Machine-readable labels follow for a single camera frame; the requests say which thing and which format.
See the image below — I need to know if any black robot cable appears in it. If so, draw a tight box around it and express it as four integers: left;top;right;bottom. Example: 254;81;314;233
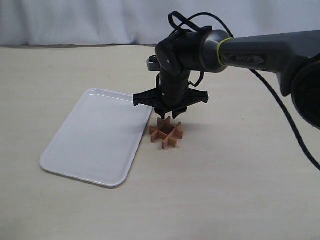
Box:
167;10;320;172

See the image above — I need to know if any notched wooden puzzle piece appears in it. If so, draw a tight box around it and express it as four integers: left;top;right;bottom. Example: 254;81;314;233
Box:
156;116;172;130

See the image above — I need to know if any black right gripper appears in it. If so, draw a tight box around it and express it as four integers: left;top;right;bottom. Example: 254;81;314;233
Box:
133;69;209;119

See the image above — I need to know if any brown wooden notched block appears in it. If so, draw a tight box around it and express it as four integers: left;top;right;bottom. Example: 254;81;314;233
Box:
149;126;184;143

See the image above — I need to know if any white backdrop cloth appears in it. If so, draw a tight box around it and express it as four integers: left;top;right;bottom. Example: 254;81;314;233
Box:
0;0;320;46

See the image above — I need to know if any zigzag wooden block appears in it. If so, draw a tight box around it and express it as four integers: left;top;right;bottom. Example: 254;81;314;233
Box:
161;135;178;150

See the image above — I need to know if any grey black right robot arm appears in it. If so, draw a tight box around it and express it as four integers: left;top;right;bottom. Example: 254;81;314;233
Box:
133;27;320;128

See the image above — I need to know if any white plastic tray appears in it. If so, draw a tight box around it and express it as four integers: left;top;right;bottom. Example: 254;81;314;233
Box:
39;88;152;188

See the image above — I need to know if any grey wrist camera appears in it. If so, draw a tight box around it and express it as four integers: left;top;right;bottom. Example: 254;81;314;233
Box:
146;55;160;72

